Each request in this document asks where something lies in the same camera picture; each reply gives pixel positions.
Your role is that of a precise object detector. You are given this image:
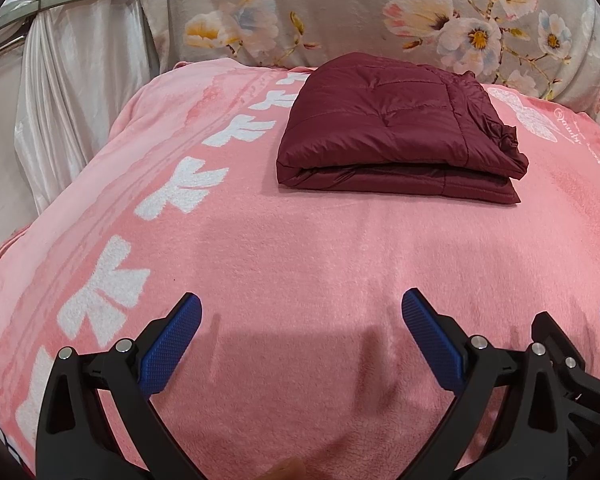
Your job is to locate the maroon quilted down jacket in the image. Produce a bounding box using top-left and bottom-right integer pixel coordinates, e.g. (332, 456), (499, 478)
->
(276, 53), (529, 205)

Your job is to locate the person's left hand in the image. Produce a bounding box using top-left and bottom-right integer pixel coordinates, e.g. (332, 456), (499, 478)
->
(257, 457), (308, 480)

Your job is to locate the pink blanket with white bows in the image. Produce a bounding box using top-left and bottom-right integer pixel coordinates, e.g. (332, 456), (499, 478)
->
(0, 60), (600, 479)

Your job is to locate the grey floral quilt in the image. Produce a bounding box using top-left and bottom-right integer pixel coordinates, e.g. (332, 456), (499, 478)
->
(140, 0), (600, 125)

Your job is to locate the silver satin curtain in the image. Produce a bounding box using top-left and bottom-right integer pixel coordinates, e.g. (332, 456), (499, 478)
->
(0, 0), (159, 245)

